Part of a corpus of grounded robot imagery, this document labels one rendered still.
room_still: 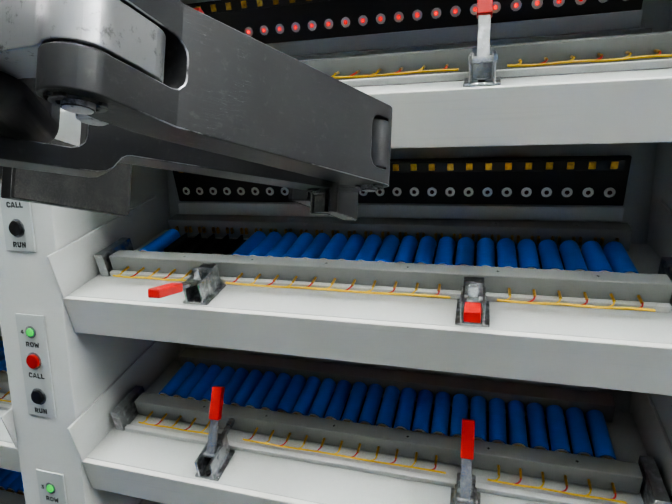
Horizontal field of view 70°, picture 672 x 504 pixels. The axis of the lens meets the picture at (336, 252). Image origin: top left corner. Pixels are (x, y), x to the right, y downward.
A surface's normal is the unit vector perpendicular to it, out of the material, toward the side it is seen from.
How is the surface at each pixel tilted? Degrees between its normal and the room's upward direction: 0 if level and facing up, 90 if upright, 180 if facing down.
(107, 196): 90
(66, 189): 90
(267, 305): 16
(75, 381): 90
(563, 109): 106
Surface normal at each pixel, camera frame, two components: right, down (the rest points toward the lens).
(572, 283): -0.27, 0.43
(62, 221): 0.96, 0.04
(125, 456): -0.09, -0.90
